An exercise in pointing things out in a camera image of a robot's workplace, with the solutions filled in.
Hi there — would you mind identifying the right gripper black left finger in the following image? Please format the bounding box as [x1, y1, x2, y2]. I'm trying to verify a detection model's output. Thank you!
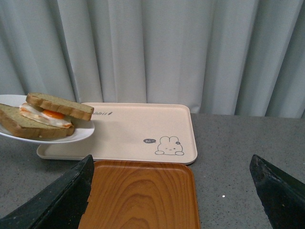
[0, 155, 94, 229]

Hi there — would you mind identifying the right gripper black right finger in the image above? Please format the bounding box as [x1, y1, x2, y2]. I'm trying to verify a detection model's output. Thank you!
[249, 155, 305, 229]

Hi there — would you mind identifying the white round plate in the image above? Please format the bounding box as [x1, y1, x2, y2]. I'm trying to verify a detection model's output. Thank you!
[0, 94, 95, 144]

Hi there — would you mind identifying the toast slice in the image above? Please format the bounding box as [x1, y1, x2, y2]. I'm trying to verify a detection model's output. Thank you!
[0, 104, 75, 139]
[26, 93, 94, 121]

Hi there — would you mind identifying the brown wooden tray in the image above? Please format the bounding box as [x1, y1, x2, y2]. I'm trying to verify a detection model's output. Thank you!
[79, 160, 200, 229]

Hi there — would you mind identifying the fried egg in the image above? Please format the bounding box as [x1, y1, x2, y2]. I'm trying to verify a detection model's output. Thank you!
[19, 103, 72, 129]

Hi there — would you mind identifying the cream rabbit tray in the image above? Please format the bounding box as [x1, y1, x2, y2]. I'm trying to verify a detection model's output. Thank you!
[37, 103, 197, 165]

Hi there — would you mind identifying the grey-white curtain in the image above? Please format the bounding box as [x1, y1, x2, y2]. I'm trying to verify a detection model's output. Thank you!
[0, 0, 305, 118]

